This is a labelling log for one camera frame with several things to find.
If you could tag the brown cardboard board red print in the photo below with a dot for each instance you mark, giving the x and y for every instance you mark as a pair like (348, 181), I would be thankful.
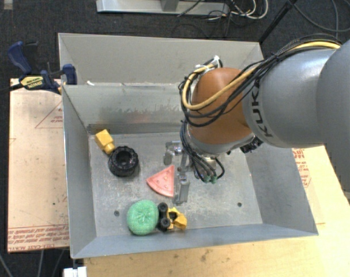
(36, 169)

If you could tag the yellow toy truck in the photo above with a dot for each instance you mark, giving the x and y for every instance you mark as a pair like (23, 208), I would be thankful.
(177, 219)

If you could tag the grey metal bin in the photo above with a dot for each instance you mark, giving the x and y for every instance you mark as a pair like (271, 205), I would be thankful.
(221, 212)

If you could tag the pink toy pizza slice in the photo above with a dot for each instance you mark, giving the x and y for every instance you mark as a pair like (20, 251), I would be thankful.
(164, 182)

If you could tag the yellow plastic toy block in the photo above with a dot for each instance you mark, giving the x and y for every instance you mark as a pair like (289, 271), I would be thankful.
(103, 139)

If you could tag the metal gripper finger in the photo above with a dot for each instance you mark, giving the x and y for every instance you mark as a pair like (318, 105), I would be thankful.
(169, 151)
(182, 189)

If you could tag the green round scrub sponge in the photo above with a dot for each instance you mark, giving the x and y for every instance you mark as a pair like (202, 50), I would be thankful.
(141, 217)

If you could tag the black ribbed toy tyre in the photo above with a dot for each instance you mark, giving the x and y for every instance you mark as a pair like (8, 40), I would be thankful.
(117, 169)

